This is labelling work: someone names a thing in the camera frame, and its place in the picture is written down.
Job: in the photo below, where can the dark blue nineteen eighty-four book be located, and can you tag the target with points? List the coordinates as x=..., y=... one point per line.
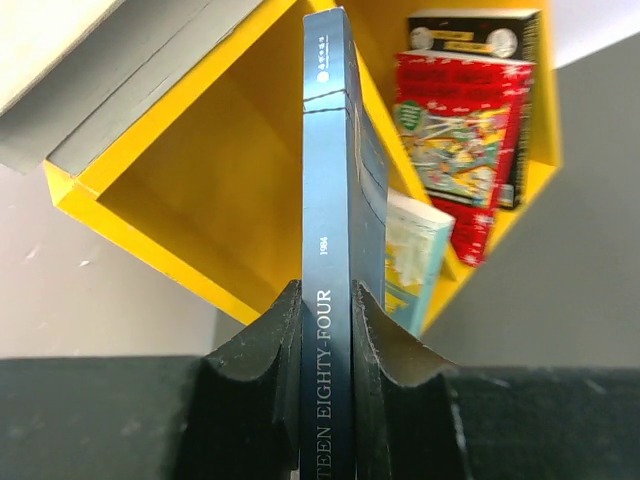
x=345, y=184

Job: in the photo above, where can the yellow blue brideshead revisited book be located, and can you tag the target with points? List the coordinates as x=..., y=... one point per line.
x=417, y=235

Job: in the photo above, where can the green cover paperback book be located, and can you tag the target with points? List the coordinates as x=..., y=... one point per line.
x=458, y=116

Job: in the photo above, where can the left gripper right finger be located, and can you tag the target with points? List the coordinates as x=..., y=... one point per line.
x=418, y=415

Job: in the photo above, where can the yellow blue 169-storey treehouse book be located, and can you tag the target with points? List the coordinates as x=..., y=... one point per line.
x=504, y=33

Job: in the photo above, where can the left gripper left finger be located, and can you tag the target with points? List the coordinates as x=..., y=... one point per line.
x=229, y=414

